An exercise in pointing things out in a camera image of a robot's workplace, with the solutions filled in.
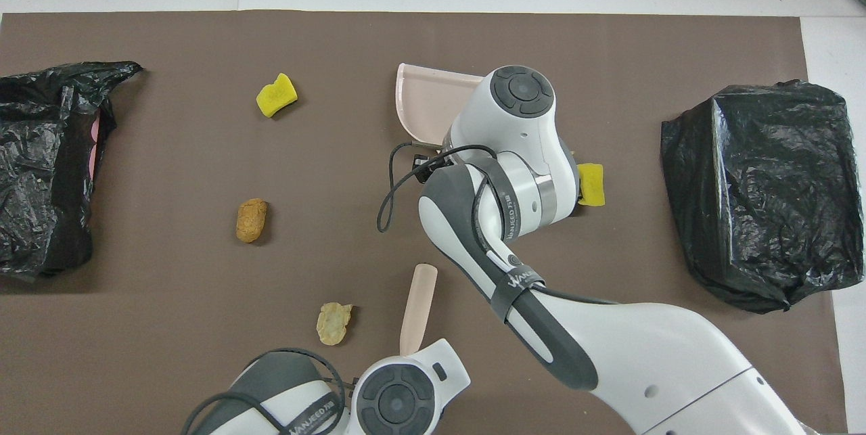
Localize brown table mat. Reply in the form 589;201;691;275
0;11;848;435

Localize beige plastic dustpan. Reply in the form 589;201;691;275
395;63;485;152

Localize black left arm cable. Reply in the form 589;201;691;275
181;347;356;435

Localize pink bin under black bag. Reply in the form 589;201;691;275
0;61;144;281

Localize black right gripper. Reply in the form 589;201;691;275
411;151;447;183

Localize bin lined with black bag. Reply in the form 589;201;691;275
661;81;848;315

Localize pale striped toy croissant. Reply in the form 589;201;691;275
317;302;353;346

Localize brown toy bread roll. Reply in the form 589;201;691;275
236;198;268;244

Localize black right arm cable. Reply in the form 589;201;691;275
376;142;620;307

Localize beige hand brush black bristles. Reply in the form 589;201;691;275
399;264;438;358

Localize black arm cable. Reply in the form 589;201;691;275
181;347;356;435
376;142;620;307

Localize yellow notched sponge piece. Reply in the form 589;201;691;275
577;163;606;207

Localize yellow wedge sponge piece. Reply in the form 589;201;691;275
256;73;299;118

